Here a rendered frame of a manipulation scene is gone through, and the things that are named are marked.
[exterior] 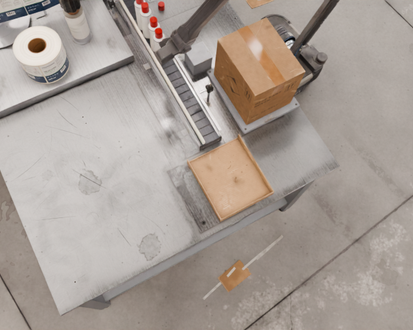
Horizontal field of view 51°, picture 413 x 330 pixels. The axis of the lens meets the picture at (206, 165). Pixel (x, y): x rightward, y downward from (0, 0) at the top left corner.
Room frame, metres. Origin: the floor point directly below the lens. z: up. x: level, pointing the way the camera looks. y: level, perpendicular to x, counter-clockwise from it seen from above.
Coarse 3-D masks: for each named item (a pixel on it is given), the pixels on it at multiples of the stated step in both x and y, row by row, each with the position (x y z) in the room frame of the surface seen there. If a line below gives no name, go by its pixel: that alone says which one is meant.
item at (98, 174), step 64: (192, 0) 1.53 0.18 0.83; (128, 64) 1.11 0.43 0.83; (0, 128) 0.69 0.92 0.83; (64, 128) 0.74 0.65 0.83; (128, 128) 0.78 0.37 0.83; (256, 128) 0.86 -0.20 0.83; (64, 192) 0.45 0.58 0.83; (128, 192) 0.48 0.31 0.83; (192, 192) 0.52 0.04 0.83; (64, 256) 0.19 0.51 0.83; (128, 256) 0.22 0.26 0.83
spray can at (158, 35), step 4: (156, 28) 1.14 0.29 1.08; (160, 28) 1.14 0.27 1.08; (156, 32) 1.12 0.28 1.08; (160, 32) 1.12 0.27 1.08; (156, 36) 1.12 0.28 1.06; (160, 36) 1.12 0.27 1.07; (164, 36) 1.14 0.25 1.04; (156, 40) 1.11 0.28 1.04; (160, 40) 1.11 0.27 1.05; (156, 44) 1.11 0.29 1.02; (156, 48) 1.11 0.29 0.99
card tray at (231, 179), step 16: (224, 144) 0.76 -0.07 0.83; (240, 144) 0.77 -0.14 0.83; (192, 160) 0.67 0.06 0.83; (208, 160) 0.68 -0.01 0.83; (224, 160) 0.69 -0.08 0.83; (240, 160) 0.70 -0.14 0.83; (208, 176) 0.60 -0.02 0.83; (224, 176) 0.61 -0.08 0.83; (240, 176) 0.62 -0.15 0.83; (256, 176) 0.63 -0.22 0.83; (208, 192) 0.53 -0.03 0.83; (224, 192) 0.54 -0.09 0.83; (240, 192) 0.55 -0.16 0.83; (256, 192) 0.56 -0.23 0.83; (272, 192) 0.56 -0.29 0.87; (224, 208) 0.47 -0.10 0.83; (240, 208) 0.48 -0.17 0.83
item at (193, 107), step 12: (132, 0) 1.44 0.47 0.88; (132, 12) 1.36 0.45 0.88; (132, 24) 1.30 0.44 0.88; (168, 72) 1.06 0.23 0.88; (180, 84) 1.01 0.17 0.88; (180, 96) 0.95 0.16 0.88; (192, 96) 0.95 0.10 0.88; (192, 108) 0.90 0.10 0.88; (204, 120) 0.84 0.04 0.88; (204, 132) 0.79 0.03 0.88; (204, 144) 0.73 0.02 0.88
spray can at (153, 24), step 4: (152, 16) 1.20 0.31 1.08; (152, 20) 1.18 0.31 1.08; (156, 20) 1.18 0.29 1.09; (152, 24) 1.17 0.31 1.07; (156, 24) 1.17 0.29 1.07; (152, 28) 1.17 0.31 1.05; (152, 32) 1.16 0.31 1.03; (152, 36) 1.16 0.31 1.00; (152, 40) 1.16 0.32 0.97; (152, 44) 1.16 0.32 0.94; (152, 48) 1.16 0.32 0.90
